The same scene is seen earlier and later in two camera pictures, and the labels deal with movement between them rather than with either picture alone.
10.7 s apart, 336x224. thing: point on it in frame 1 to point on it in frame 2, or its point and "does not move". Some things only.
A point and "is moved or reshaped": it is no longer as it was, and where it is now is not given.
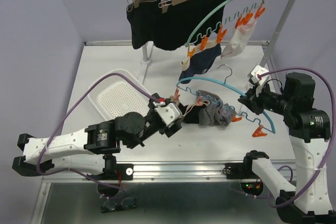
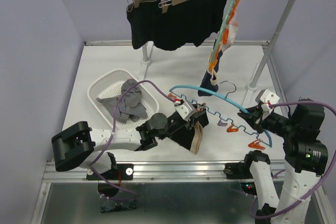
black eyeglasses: x=111 y=205 does not move
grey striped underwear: x=217 y=113 to x=129 y=107
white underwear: x=240 y=38 to x=232 y=27
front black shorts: x=172 y=27 does not move
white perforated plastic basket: x=114 y=96 does not move
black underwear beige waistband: x=190 y=113 is moved or reshaped
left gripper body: x=154 y=123 to x=174 y=125
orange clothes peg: x=233 y=119 to x=230 y=129
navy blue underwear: x=199 y=61 to x=210 y=82
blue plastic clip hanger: x=223 y=82 to x=258 y=144
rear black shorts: x=142 y=19 does not move
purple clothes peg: x=229 y=112 to x=221 y=124
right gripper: x=252 y=101 to x=253 y=121
